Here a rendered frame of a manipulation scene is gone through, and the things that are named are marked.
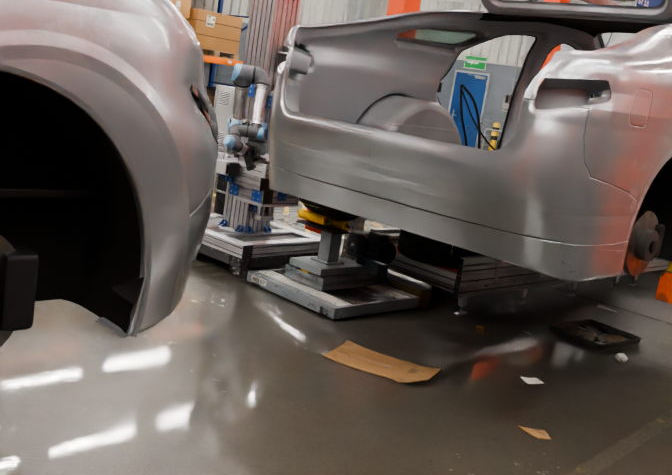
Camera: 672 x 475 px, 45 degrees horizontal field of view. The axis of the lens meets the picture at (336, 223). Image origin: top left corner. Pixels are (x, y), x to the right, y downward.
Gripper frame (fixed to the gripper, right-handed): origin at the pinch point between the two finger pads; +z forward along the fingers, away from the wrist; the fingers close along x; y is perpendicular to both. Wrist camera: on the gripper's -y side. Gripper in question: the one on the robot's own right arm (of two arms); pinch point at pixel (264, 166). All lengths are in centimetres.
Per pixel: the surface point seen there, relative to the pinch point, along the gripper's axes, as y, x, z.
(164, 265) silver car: -180, -192, -216
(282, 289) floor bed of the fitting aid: -78, -4, 25
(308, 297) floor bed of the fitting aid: -87, -27, 25
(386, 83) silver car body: 26, -98, -5
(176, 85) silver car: -147, -208, -234
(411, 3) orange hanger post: 117, -88, 33
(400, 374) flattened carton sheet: -147, -111, 3
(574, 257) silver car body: -120, -221, -40
